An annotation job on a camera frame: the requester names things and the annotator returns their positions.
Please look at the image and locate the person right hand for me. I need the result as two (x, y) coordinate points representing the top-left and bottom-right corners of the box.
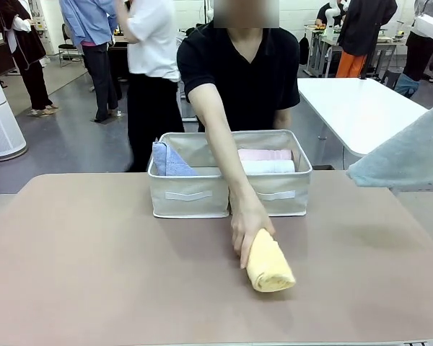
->
(230, 205), (276, 270)

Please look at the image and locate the yellow towel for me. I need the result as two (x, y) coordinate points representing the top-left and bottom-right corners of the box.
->
(245, 229), (297, 293)

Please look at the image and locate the white towel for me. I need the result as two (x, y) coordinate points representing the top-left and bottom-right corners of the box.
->
(240, 160), (296, 177)

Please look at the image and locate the pink towel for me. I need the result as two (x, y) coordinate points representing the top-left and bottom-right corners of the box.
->
(237, 148), (293, 162)

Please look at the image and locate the lavender triangle towel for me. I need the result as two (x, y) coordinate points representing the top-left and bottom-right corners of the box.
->
(152, 141), (199, 177)

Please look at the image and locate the teal triangle towel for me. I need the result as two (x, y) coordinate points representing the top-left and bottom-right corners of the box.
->
(346, 95), (433, 188)

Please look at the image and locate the person right forearm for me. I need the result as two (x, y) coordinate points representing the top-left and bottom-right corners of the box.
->
(204, 118), (255, 214)

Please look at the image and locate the beige fabric storage box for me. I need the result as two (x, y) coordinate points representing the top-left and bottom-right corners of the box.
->
(147, 132), (232, 219)
(229, 129), (313, 217)

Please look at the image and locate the person torso black shirt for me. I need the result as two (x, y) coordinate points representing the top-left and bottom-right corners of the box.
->
(176, 27), (301, 133)

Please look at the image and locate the white table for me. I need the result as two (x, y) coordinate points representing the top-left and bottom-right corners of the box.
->
(296, 77), (431, 170)

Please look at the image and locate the black hanging backpack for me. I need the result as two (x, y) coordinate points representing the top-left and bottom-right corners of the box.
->
(297, 34), (310, 66)

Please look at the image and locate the grey background desk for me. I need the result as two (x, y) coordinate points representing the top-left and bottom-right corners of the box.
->
(302, 25), (408, 79)

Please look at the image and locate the dark grey chair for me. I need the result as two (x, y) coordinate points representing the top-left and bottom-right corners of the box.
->
(380, 70), (401, 91)

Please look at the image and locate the bystander in white shirt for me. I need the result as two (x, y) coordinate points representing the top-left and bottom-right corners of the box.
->
(115, 0), (185, 173)

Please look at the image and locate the seated bystander black shirt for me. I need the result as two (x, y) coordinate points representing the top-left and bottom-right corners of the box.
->
(315, 1), (333, 29)

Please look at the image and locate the bystander with orange trousers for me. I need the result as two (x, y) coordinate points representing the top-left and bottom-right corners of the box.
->
(337, 0), (398, 79)

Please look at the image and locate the bystander in grey top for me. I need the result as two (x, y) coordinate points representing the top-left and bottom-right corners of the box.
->
(403, 0), (433, 82)

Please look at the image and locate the bystander in blue shirt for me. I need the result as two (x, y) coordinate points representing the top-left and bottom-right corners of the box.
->
(59, 0), (123, 123)

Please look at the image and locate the black metal chair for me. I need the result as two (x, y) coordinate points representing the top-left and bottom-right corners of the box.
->
(58, 23), (86, 69)

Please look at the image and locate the bystander in black dress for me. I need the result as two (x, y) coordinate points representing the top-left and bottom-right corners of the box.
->
(0, 0), (61, 117)

